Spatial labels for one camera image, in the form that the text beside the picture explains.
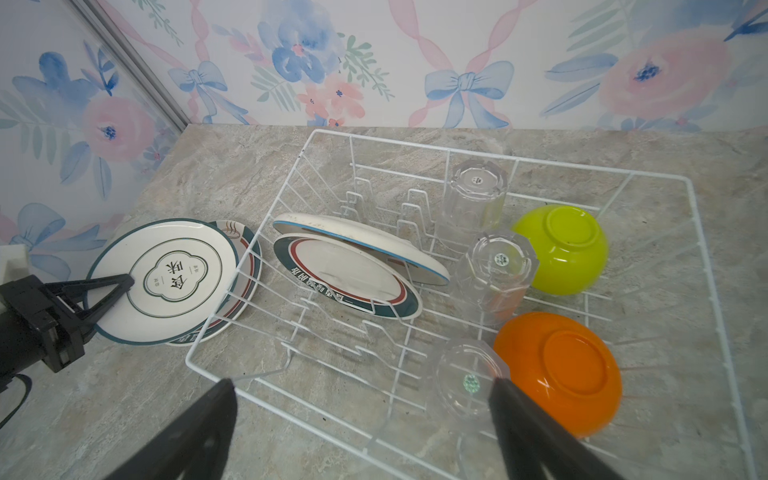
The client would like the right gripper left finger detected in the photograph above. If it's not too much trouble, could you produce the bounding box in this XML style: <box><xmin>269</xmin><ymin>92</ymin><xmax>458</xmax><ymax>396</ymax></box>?
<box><xmin>108</xmin><ymin>379</ymin><xmax>238</xmax><ymax>479</ymax></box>

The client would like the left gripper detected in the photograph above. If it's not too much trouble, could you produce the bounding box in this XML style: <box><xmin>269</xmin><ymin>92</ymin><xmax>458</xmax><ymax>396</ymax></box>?
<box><xmin>1</xmin><ymin>274</ymin><xmax>134</xmax><ymax>390</ymax></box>

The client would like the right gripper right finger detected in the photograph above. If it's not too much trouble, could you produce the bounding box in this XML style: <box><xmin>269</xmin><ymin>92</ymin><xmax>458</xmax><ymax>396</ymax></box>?
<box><xmin>489</xmin><ymin>378</ymin><xmax>621</xmax><ymax>479</ymax></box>

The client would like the green rimmed white plate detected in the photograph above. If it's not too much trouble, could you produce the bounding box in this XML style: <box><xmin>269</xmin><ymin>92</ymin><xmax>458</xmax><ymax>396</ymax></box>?
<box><xmin>167</xmin><ymin>220</ymin><xmax>261</xmax><ymax>347</ymax></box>

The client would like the red green rimmed plate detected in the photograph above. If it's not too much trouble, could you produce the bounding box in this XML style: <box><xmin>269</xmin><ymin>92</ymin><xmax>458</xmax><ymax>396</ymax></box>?
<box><xmin>273</xmin><ymin>234</ymin><xmax>423</xmax><ymax>320</ymax></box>

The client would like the orange bowl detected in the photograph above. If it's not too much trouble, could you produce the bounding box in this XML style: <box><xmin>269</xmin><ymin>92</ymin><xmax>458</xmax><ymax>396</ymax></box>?
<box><xmin>493</xmin><ymin>312</ymin><xmax>623</xmax><ymax>438</ymax></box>

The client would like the clear glass cup front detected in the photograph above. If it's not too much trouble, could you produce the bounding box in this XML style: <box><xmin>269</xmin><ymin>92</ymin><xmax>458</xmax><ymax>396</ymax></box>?
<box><xmin>422</xmin><ymin>338</ymin><xmax>510</xmax><ymax>434</ymax></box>

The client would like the clear glass cup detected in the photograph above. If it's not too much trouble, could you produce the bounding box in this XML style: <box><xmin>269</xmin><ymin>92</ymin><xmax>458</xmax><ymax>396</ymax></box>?
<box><xmin>451</xmin><ymin>230</ymin><xmax>539</xmax><ymax>327</ymax></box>
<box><xmin>436</xmin><ymin>158</ymin><xmax>508</xmax><ymax>244</ymax></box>
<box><xmin>422</xmin><ymin>338</ymin><xmax>510</xmax><ymax>434</ymax></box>

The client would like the clear glass cup middle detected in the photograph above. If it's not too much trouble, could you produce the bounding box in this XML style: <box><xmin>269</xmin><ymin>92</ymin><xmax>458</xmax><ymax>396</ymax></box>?
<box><xmin>451</xmin><ymin>230</ymin><xmax>539</xmax><ymax>327</ymax></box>

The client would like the lime green bowl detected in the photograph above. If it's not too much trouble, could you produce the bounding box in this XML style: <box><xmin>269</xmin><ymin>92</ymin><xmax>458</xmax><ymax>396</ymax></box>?
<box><xmin>512</xmin><ymin>205</ymin><xmax>610</xmax><ymax>296</ymax></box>

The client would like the clear glass cup back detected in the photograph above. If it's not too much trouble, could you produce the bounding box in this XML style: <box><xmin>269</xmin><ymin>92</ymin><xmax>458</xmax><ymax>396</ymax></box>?
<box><xmin>436</xmin><ymin>158</ymin><xmax>508</xmax><ymax>244</ymax></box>

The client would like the watermelon pattern plate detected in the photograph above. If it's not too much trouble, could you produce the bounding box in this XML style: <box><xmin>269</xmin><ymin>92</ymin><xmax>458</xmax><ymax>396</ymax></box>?
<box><xmin>272</xmin><ymin>212</ymin><xmax>451</xmax><ymax>286</ymax></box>

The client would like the left aluminium corner post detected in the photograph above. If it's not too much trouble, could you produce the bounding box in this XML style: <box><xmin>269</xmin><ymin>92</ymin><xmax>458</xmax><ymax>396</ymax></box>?
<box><xmin>63</xmin><ymin>0</ymin><xmax>190</xmax><ymax>132</ymax></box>

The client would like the white wire dish rack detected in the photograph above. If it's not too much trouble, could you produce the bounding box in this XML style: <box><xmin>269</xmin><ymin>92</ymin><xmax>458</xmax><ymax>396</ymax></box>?
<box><xmin>188</xmin><ymin>128</ymin><xmax>767</xmax><ymax>479</ymax></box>

